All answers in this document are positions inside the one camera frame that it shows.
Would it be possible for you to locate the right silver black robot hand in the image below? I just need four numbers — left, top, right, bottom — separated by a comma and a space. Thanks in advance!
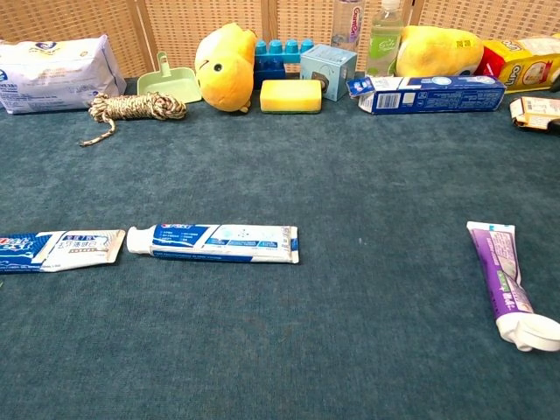
549, 69, 560, 135

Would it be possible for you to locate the purple toothpaste tube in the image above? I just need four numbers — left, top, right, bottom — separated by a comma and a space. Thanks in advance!
465, 220, 560, 353

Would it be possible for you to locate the blue toothpaste carton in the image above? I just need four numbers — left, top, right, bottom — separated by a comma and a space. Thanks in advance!
346, 74, 508, 116

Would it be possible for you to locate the blue white toothpaste tube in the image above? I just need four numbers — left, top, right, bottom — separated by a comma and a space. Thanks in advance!
126, 223, 300, 265

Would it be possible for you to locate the blue toothpaste tube red logo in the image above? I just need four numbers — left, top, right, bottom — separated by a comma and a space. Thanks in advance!
0, 228, 127, 275

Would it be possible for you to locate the orange white small carton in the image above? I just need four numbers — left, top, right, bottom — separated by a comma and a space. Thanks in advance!
509, 95, 560, 130

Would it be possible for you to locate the yellow red snack bag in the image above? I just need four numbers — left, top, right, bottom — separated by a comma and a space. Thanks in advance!
474, 34, 560, 94

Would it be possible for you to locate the yellow plush toy with tag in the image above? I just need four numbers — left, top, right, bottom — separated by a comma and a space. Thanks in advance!
395, 24, 485, 79

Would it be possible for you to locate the bottle with green label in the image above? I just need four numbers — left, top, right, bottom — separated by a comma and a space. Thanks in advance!
365, 0, 404, 78

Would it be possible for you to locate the clear water bottle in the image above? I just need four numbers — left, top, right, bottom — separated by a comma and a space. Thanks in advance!
330, 0, 366, 53

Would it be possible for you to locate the light blue small box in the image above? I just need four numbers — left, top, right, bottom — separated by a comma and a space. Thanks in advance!
299, 43, 359, 102

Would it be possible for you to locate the yellow sponge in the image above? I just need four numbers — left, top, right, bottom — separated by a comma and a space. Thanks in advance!
259, 79, 324, 115

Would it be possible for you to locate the blue toy building block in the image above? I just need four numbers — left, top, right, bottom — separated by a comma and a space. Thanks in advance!
253, 38, 315, 91

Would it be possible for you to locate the yellow plush duck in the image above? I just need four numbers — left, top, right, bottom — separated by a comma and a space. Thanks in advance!
193, 22, 258, 114

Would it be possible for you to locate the teal table cloth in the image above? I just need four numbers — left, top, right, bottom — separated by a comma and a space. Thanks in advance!
0, 72, 560, 420

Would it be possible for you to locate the wicker folding screen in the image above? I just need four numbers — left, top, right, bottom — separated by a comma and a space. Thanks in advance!
0, 0, 560, 80

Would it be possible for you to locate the green plastic dustpan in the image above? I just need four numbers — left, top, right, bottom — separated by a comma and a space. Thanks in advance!
136, 51, 203, 105

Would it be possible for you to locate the white tissue pack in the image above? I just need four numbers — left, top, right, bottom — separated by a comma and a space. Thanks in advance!
0, 34, 128, 116

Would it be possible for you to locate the coiled braided rope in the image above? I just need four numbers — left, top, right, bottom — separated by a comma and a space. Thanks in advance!
79, 91, 189, 147

